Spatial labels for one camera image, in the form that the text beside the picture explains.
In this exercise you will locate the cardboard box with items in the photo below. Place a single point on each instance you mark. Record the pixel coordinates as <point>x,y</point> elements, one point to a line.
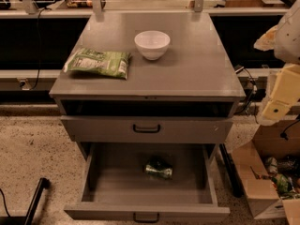
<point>277,141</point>

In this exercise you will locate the white bowl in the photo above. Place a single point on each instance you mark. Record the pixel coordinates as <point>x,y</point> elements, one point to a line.
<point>152,44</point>

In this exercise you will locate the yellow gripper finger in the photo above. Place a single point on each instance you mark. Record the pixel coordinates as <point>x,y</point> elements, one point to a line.
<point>273,110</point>

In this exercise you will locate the crushed green can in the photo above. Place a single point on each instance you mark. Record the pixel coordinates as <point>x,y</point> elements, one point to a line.
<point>159,168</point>

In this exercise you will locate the grey drawer cabinet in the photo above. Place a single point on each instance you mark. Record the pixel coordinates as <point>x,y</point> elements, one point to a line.
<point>193,79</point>

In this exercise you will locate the black bar beside cabinet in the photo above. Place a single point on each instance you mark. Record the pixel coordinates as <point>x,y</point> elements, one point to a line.
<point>237,190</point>

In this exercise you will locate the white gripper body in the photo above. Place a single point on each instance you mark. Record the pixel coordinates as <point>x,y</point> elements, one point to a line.
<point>289,39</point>

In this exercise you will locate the open grey lower drawer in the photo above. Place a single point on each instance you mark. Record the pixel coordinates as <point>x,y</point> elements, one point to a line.
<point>116,187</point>

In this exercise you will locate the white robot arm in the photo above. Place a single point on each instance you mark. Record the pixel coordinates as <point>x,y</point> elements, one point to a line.
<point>284,40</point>

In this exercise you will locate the black metal stand leg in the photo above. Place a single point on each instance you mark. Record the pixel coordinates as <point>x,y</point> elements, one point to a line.
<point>42,184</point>

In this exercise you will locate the green chip bag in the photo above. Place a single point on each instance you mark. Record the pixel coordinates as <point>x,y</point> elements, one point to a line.
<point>110,64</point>

